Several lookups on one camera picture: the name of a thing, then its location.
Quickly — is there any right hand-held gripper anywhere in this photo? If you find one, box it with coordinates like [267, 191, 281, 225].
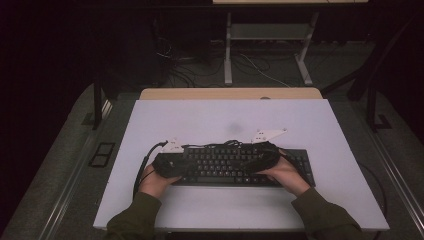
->
[240, 127, 288, 175]

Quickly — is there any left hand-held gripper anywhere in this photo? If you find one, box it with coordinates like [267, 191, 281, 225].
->
[152, 136, 188, 179]

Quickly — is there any black computer keyboard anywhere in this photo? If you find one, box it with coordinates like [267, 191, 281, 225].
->
[173, 143, 316, 188]

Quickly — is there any person's left hand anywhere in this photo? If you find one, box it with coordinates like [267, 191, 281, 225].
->
[137, 162, 183, 200]

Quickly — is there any person's right hand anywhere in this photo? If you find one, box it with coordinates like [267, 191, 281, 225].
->
[255, 149, 312, 198]

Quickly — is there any black floor socket plate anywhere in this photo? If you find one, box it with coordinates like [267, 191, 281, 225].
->
[87, 142, 116, 168]

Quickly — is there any light wooden table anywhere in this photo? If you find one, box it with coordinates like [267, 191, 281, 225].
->
[138, 87, 324, 101]

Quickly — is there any black metal stand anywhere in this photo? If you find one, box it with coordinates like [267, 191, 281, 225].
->
[81, 78, 104, 131]
[365, 79, 394, 133]

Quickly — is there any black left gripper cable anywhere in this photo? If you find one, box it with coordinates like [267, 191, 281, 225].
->
[132, 140, 169, 198]

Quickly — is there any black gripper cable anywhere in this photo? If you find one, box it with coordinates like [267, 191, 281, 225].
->
[132, 140, 169, 198]
[357, 161, 388, 240]

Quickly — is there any white floor cable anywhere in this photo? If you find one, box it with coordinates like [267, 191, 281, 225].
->
[239, 53, 292, 89]

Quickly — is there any black floor cable bundle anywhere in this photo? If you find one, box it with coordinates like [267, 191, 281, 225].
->
[155, 35, 225, 88]

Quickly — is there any white metal table frame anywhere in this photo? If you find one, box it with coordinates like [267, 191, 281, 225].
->
[223, 11, 320, 87]

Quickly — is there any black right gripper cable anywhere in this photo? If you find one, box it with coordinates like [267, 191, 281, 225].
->
[357, 161, 388, 240]

